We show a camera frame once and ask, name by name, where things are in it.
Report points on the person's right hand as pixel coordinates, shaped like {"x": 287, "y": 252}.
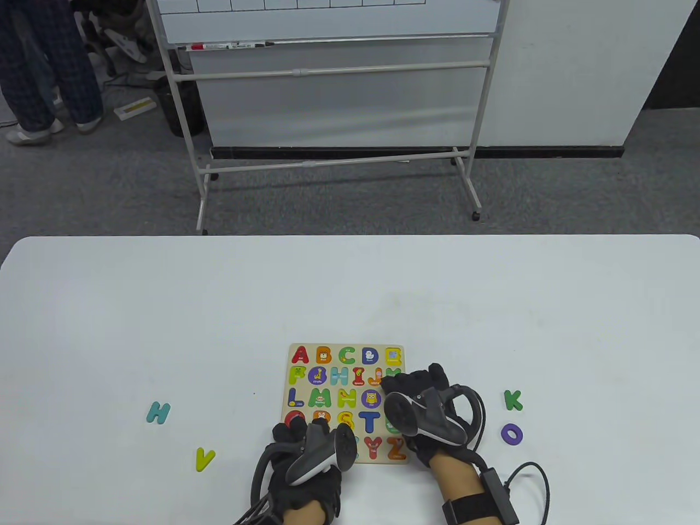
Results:
{"x": 437, "y": 454}

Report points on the person's left hand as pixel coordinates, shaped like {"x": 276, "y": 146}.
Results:
{"x": 306, "y": 495}

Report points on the person's right fingers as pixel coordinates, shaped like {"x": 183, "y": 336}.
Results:
{"x": 421, "y": 378}

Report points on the person's left fingers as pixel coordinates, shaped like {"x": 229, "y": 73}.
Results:
{"x": 289, "y": 427}

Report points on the person's right forearm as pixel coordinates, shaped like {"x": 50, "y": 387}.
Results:
{"x": 458, "y": 481}

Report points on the person's left forearm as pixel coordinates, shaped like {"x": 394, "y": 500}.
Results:
{"x": 303, "y": 517}

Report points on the grey glove-mounted controller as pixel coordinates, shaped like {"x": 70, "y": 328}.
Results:
{"x": 415, "y": 415}
{"x": 322, "y": 456}

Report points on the wooden alphabet puzzle board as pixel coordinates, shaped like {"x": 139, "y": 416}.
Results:
{"x": 334, "y": 365}

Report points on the set of colourful alphabet pieces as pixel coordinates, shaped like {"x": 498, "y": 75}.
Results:
{"x": 322, "y": 355}

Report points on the yellow-green V-shaped puzzle piece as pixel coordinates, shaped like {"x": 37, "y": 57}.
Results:
{"x": 204, "y": 460}

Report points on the green K-shaped puzzle piece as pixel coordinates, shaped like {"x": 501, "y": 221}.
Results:
{"x": 513, "y": 400}

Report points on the purple O-shaped puzzle piece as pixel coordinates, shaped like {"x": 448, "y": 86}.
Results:
{"x": 505, "y": 435}

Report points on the teal H-shaped puzzle piece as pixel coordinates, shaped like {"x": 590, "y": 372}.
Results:
{"x": 158, "y": 413}

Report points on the black waste bin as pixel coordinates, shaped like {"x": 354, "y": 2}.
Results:
{"x": 178, "y": 109}

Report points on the yellow and white flat box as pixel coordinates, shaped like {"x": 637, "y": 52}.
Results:
{"x": 134, "y": 108}

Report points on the white rolling whiteboard stand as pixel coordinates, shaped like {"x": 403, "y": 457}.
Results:
{"x": 328, "y": 22}

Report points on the black whiteboard marker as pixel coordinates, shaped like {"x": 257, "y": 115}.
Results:
{"x": 251, "y": 44}

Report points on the red whiteboard marker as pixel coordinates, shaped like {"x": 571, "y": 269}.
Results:
{"x": 205, "y": 47}

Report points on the white chair base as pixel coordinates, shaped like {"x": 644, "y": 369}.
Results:
{"x": 127, "y": 45}

